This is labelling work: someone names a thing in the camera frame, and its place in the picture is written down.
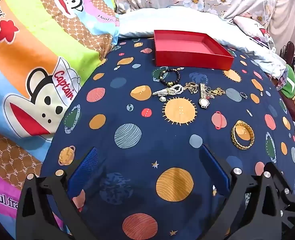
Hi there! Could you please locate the black bead bracelet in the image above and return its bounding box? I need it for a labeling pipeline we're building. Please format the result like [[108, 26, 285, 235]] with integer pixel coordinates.
[[159, 67, 181, 86]]

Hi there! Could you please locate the cartoon monkey print quilt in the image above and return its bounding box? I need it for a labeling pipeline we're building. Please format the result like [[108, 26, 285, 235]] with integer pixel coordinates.
[[0, 0, 120, 238]]

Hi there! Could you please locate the beige curtain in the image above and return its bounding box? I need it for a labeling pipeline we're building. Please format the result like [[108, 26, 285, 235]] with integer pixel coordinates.
[[269, 0, 295, 53]]

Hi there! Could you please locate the green bag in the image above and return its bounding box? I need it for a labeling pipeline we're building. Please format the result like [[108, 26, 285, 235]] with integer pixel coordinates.
[[278, 64, 295, 99]]

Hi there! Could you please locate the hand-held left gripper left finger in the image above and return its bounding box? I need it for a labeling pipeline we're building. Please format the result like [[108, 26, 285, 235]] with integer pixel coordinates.
[[16, 147, 99, 240]]

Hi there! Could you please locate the light blue pillow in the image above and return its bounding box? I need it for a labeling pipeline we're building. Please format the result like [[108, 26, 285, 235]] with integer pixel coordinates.
[[118, 6, 287, 78]]

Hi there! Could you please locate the gold braided bangle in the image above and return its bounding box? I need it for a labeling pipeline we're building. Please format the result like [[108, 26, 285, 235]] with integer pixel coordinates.
[[231, 120, 255, 151]]

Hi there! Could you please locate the red cardboard box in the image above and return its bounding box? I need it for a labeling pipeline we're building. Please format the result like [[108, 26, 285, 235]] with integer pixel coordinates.
[[154, 30, 234, 71]]

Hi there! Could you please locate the navy planet print bed sheet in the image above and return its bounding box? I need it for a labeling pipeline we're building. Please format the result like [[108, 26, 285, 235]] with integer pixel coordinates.
[[41, 36, 295, 240]]

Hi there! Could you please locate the gold wristwatch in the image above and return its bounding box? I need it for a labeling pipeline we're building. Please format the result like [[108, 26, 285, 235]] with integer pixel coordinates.
[[199, 83, 210, 109]]

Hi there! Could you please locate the gold clover pendant necklace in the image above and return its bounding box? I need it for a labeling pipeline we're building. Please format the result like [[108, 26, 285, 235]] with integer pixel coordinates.
[[184, 82, 201, 94]]

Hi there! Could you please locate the white cable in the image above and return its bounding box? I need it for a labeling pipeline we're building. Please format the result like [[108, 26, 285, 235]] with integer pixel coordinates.
[[261, 0, 276, 53]]

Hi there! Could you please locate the white pearl bracelet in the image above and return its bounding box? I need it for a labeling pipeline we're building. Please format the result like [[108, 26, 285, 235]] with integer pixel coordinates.
[[152, 84, 185, 97]]

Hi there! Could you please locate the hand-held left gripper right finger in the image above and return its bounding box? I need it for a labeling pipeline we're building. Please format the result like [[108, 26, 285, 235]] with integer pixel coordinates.
[[199, 144, 295, 240]]

